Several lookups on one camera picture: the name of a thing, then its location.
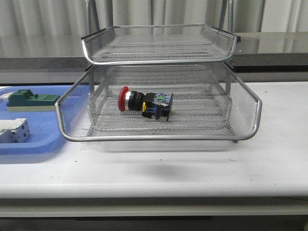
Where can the mesh tray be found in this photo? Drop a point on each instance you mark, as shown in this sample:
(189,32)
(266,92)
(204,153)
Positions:
(165,44)
(209,103)

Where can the red emergency stop button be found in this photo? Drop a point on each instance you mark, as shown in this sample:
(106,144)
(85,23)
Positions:
(155,105)

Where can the grey metal rack frame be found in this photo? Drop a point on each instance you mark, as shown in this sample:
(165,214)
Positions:
(93,26)

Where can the blue plastic tray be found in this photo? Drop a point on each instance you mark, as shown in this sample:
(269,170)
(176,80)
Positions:
(44,132)

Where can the green and beige switch block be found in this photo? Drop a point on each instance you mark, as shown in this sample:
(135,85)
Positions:
(27,101)

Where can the grey stone counter ledge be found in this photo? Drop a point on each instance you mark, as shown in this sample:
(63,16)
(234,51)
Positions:
(259,57)

